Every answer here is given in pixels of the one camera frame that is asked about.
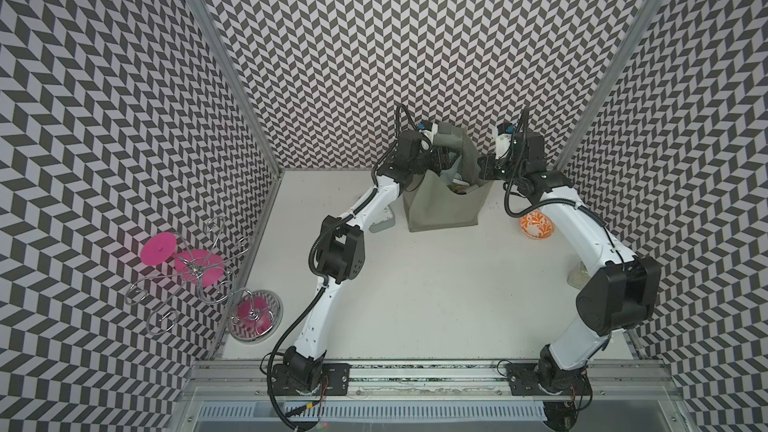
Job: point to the pink wire cup stand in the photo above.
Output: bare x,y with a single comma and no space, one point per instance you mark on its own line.
206,273

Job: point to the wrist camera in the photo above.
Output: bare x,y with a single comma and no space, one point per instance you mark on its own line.
428,129
504,142

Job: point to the aluminium front rail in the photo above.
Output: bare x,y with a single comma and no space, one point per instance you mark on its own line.
610,380

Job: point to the small jar black lid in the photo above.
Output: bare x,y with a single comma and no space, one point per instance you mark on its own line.
578,277

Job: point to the grey square analog clock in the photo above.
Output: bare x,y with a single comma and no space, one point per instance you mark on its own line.
383,221

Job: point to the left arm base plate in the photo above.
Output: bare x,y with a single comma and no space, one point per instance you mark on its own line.
332,378

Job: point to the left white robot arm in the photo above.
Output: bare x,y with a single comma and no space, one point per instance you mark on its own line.
337,255

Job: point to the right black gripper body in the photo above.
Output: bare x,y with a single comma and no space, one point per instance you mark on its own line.
506,167

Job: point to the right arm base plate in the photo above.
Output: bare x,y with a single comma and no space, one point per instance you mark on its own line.
532,379

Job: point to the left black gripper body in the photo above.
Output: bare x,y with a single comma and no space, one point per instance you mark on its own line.
426,160

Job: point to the green rectangular analog clock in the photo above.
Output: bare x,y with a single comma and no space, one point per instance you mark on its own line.
453,141

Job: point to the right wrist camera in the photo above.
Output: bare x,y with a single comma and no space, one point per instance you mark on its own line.
504,142

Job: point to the orange patterned bowl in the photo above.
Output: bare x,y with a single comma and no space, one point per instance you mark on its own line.
536,225

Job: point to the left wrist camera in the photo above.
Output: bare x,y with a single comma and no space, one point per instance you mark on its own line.
428,129

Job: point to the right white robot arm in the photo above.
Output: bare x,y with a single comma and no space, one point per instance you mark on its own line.
622,286

